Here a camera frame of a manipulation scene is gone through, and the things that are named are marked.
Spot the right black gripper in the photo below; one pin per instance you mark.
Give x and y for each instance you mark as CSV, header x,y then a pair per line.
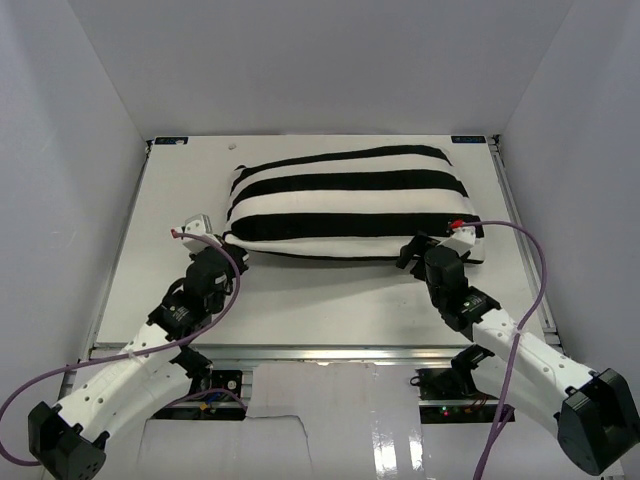
x,y
416,247

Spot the right blue corner label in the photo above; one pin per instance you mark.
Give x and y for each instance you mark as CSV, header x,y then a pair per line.
x,y
468,139

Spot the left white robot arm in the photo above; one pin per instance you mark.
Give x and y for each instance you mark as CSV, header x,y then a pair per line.
x,y
69,438

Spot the aluminium table frame rail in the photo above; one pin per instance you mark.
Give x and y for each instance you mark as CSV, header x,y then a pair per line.
x,y
527,250

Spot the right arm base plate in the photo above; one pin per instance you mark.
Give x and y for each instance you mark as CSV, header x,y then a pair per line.
x,y
443,400

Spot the blue corner label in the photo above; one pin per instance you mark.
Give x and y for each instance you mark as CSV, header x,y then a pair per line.
x,y
468,139
171,140

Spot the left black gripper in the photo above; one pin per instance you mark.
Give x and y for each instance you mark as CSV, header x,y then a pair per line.
x,y
233,254

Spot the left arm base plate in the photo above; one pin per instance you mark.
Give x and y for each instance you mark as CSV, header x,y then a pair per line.
x,y
215,397

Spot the left blue corner label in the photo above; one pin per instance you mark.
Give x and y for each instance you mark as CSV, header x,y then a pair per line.
x,y
171,140

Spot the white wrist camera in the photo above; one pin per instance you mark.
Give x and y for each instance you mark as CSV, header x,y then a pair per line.
x,y
462,239
196,234

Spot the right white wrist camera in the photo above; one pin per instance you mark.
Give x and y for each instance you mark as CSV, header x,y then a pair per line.
x,y
462,239

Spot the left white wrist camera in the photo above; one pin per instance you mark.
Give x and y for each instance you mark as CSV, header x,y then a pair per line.
x,y
196,234

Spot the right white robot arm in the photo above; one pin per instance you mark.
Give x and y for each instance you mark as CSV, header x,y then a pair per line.
x,y
591,414

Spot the black white striped pillowcase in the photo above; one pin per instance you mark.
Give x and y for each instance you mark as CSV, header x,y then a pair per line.
x,y
358,204

